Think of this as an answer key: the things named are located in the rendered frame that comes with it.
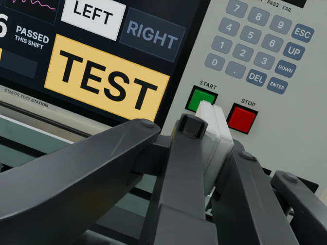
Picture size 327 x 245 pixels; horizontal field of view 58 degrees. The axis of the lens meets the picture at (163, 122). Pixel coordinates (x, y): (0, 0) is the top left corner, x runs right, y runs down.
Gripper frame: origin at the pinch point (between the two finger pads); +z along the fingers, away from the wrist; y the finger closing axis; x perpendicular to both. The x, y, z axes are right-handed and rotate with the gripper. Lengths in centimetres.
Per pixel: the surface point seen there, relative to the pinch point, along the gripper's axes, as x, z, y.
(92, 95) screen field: -2.8, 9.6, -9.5
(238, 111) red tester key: 0.6, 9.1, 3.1
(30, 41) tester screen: -0.2, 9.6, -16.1
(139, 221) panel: -22.4, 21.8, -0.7
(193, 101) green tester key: 0.1, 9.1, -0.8
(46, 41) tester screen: 0.3, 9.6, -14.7
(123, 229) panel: -24.8, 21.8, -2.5
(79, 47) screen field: 0.8, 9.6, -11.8
